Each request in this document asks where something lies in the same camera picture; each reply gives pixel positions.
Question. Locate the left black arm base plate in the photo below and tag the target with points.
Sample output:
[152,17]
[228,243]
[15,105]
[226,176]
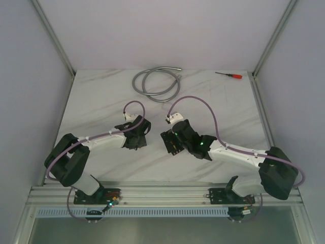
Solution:
[100,197]

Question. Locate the aluminium rail frame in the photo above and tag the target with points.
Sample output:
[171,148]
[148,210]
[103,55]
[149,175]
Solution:
[133,194]

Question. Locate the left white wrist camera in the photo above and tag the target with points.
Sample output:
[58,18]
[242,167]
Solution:
[129,117]

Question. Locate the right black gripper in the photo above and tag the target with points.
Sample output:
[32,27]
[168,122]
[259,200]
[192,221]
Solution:
[186,121]

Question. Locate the black fuse box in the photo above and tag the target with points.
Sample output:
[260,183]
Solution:
[171,142]

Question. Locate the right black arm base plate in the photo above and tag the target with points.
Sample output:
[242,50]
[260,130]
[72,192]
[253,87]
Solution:
[223,196]

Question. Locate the perforated cable duct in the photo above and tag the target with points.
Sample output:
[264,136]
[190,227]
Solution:
[121,212]

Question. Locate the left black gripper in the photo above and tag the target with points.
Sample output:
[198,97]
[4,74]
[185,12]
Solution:
[141,126]

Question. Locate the red handled screwdriver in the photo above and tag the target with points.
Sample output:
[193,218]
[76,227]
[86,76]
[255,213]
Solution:
[236,76]

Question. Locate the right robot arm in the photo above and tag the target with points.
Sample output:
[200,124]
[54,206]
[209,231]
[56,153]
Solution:
[271,170]

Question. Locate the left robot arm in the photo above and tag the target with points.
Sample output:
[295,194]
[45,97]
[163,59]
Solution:
[68,159]

